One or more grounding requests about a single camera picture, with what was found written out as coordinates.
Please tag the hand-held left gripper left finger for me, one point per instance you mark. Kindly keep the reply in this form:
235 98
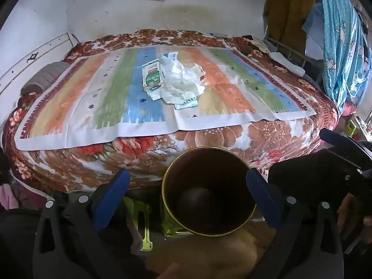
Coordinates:
112 200

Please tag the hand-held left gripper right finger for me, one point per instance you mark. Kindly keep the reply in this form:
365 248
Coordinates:
263 202

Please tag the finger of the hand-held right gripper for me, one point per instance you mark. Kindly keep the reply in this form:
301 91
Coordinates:
331 136

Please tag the brown round bin gold rim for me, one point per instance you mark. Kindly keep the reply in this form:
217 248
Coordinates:
209 180

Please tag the clear plastic wrapper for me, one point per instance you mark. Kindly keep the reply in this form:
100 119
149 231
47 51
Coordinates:
154 94

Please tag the white printed wrapper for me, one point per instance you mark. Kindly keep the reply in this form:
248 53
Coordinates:
186 104

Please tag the green white carton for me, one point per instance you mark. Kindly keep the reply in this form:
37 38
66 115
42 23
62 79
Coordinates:
152 75

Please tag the white paper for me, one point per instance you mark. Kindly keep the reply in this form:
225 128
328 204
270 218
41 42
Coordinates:
181 77

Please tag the white blue printed packet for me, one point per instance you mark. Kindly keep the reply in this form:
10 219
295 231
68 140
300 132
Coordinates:
171 56

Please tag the person's right hand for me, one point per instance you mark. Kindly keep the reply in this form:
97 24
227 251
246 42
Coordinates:
350 216

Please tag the green box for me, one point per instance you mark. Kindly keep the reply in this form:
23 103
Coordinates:
351 128

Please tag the green plastic stool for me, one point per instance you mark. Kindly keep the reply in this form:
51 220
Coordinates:
145 218

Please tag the floral brown blanket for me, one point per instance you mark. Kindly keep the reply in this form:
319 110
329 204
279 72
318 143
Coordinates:
221 142

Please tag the white folded cloth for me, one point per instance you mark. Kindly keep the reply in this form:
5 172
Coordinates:
286 61

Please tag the metal rack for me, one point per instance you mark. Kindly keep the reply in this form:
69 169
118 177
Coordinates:
290 53

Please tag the striped colourful mat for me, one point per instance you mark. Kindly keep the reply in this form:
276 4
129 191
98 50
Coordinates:
87 101

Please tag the blue patterned hanging cloth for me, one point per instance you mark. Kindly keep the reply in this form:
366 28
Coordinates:
340 35

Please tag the light blue hanging garment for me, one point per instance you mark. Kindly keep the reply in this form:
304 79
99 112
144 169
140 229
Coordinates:
314 35

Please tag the pink cloth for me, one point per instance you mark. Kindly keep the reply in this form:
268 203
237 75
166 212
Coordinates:
8 196

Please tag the mustard hanging garment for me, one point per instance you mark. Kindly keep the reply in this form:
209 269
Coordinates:
290 8

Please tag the grey pillow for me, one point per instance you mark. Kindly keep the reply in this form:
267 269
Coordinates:
43 77

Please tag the white headboard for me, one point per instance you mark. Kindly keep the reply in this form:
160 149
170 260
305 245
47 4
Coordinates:
32 61

